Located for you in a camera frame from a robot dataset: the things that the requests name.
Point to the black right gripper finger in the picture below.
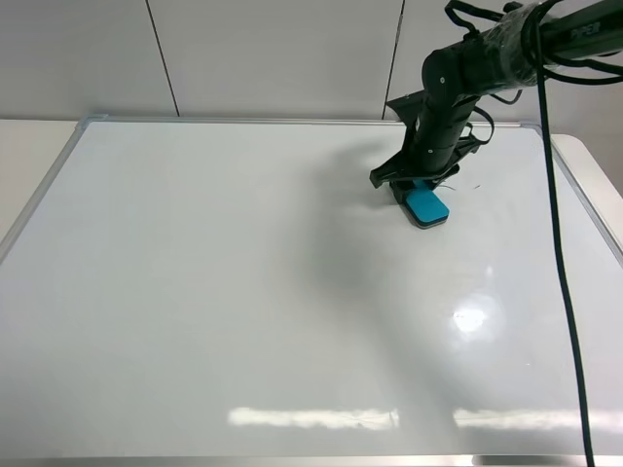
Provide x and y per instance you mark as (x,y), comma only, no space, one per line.
(400,192)

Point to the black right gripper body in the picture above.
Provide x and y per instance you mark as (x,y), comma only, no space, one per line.
(413,163)

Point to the blue whiteboard eraser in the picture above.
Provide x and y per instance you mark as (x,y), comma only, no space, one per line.
(425,208)

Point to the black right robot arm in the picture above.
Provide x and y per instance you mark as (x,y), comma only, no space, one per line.
(511,50)

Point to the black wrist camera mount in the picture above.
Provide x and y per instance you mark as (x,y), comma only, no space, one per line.
(407,108)

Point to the white whiteboard with aluminium frame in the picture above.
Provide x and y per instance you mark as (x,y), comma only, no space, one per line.
(188,293)

